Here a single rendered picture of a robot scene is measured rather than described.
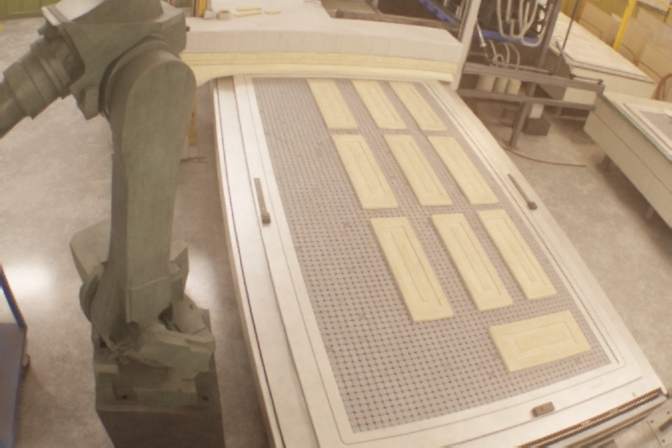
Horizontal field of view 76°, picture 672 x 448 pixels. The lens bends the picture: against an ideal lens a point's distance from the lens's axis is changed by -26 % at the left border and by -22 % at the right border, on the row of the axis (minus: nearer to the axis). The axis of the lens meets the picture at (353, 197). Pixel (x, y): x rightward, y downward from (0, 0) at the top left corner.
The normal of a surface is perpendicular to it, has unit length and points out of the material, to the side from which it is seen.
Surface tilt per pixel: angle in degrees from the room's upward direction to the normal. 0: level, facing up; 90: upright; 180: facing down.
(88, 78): 90
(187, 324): 0
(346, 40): 90
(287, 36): 90
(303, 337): 0
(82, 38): 90
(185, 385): 0
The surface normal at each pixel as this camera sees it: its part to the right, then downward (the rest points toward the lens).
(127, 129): 0.71, 0.53
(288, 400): 0.18, -0.78
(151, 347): 0.27, 0.63
